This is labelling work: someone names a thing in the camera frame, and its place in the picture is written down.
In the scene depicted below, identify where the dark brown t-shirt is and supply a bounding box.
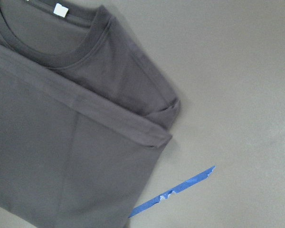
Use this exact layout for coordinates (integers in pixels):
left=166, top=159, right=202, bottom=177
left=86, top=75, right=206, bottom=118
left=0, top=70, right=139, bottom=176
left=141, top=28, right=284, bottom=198
left=0, top=0, right=181, bottom=228

